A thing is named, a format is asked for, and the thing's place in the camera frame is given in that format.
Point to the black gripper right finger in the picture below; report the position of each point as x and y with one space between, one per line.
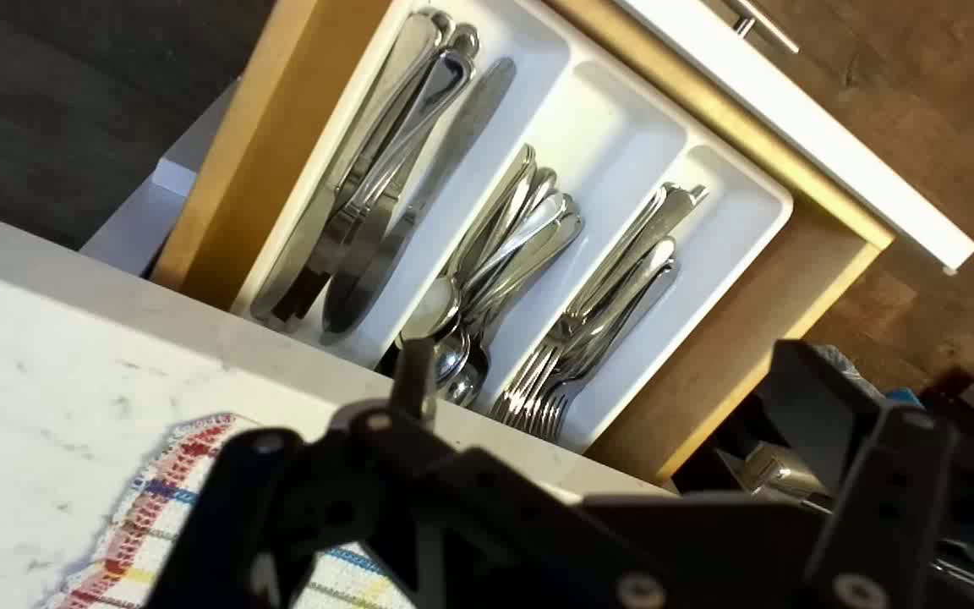
876 547

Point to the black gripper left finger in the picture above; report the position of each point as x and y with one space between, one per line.
224 551

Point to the white top drawer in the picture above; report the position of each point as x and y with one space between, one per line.
845 206

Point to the colourful patterned cloth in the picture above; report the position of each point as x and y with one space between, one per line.
142 522

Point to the white marble countertop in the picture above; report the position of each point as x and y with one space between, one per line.
96 367

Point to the steel forks bundle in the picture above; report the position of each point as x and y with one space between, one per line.
597 313

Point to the white cutlery tray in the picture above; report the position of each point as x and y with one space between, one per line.
610 141

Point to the steel spoons bundle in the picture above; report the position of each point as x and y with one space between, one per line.
516 238

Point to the steel knives bundle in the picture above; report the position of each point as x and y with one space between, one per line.
415 128

